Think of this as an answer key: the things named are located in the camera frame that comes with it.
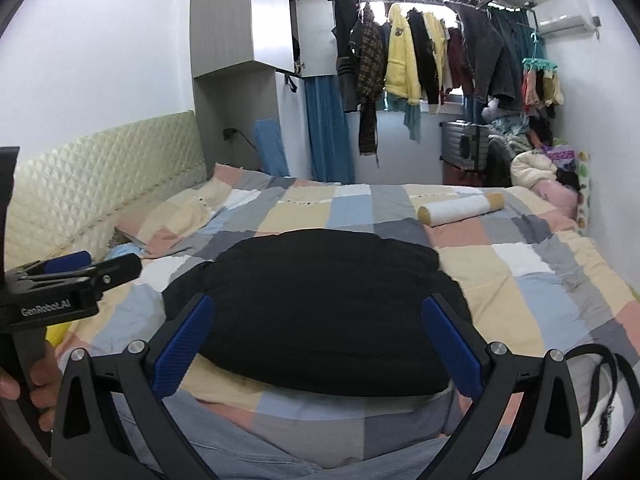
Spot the white wall air conditioner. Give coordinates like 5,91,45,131
538,14,599,38

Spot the person's left hand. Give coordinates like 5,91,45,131
1,339,62,432

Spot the blue folded board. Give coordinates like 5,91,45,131
253,119,290,177

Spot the dark denim jacket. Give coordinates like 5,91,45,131
447,2,523,112

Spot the patchwork pastel duvet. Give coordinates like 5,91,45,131
55,165,639,479

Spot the black belt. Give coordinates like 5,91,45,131
564,342,640,447

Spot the black wall charger with cable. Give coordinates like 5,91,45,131
222,127,258,152

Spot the teal clip hanger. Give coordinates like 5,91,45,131
522,30,558,72

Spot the blue curtain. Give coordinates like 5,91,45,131
304,75,355,184

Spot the teal hanging cloth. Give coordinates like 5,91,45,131
386,93,422,143

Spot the quilted cream headboard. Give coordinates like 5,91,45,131
4,112,206,269

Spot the black padded coat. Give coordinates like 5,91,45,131
163,230,471,396

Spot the white overhead cabinet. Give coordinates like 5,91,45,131
190,0,294,78

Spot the brown plaid scarf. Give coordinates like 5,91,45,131
357,2,385,157

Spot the yellow fleece jacket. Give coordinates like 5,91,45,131
385,3,421,105

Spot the grey hard-shell suitcase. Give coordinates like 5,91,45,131
440,120,490,172

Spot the dark grey hanging jacket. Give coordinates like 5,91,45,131
332,0,360,113

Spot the patchwork pillow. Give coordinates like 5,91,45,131
115,164,273,258

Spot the white bolster with tan ends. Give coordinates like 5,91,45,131
418,193,506,226

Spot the cream bundled blanket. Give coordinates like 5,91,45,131
510,151,558,190

